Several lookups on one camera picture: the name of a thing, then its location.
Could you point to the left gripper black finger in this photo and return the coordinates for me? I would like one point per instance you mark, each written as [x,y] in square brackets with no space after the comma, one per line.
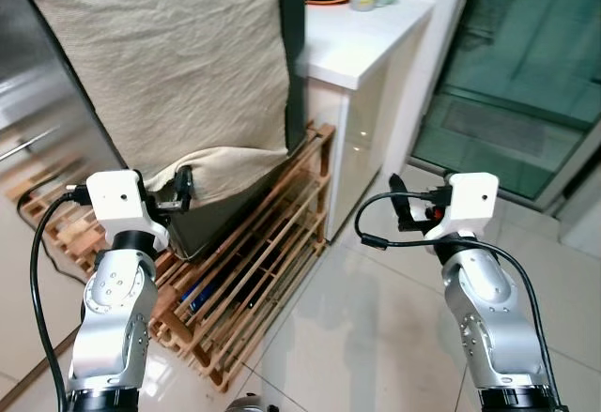
[185,185]

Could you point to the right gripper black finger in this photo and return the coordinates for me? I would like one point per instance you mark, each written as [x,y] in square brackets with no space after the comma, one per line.
[398,201]

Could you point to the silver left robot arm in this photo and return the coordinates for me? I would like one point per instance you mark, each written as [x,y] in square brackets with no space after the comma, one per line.
[113,318]

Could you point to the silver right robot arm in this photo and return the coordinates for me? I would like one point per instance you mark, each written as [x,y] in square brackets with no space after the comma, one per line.
[488,309]

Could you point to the small blue object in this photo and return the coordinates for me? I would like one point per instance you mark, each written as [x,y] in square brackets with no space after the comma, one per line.
[195,294]

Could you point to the wooden slatted pallet rack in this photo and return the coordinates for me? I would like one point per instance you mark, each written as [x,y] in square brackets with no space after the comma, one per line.
[254,262]

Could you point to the grey floor mat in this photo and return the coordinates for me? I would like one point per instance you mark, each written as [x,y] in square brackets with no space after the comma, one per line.
[507,126]

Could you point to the beige wrinkled cloth cover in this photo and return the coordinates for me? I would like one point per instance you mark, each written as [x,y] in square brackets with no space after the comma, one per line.
[160,55]

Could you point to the white counter glossy cabinet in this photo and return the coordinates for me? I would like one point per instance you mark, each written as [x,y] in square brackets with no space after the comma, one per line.
[357,46]

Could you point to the glass sliding door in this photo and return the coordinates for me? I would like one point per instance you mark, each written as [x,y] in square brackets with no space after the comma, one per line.
[516,74]

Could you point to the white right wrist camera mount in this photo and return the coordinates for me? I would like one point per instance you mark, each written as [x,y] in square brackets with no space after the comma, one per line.
[470,201]

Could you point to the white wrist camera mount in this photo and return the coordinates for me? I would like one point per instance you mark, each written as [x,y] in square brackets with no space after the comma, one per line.
[117,196]
[470,201]

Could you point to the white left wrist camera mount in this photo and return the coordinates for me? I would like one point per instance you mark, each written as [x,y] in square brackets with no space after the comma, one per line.
[117,196]

